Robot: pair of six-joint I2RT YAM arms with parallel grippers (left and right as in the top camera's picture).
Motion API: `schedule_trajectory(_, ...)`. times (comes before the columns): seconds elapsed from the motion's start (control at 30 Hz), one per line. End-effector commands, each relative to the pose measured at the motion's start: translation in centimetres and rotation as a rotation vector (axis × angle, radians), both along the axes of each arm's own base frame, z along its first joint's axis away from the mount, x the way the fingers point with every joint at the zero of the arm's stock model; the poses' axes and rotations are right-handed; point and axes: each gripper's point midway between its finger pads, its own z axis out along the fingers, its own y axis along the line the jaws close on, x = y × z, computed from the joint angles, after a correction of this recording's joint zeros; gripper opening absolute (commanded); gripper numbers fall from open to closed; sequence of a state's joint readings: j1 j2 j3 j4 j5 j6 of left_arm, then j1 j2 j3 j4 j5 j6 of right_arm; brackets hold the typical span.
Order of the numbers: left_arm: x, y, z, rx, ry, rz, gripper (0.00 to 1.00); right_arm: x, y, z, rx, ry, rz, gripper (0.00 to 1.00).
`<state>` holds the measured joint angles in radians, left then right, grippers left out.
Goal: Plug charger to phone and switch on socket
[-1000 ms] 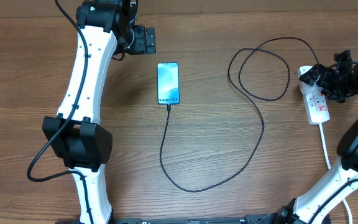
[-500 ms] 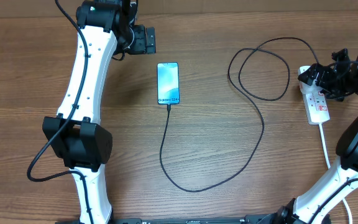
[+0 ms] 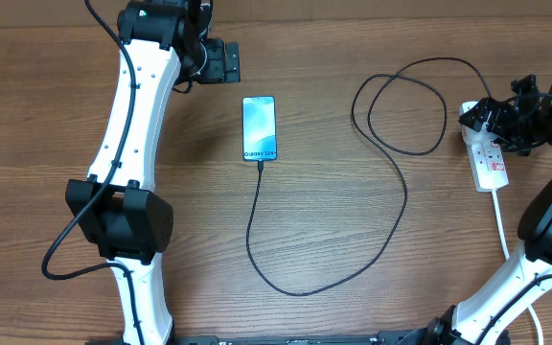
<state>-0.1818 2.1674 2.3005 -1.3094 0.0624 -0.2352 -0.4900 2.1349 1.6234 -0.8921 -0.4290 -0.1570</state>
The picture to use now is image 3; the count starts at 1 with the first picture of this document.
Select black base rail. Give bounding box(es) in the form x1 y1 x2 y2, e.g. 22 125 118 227
83 315 512 345

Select white charger plug adapter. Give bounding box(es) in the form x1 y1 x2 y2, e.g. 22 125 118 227
461 122 496 146

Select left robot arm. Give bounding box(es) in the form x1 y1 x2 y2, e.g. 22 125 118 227
65 1 240 344

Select white power strip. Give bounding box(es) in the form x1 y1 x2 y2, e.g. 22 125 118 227
464 136 509 193

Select blue screen smartphone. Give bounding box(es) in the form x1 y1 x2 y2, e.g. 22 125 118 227
241 96 278 161

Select black charging cable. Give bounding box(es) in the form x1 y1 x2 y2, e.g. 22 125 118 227
245 57 495 298

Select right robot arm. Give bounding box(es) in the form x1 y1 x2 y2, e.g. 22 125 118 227
401 75 552 344

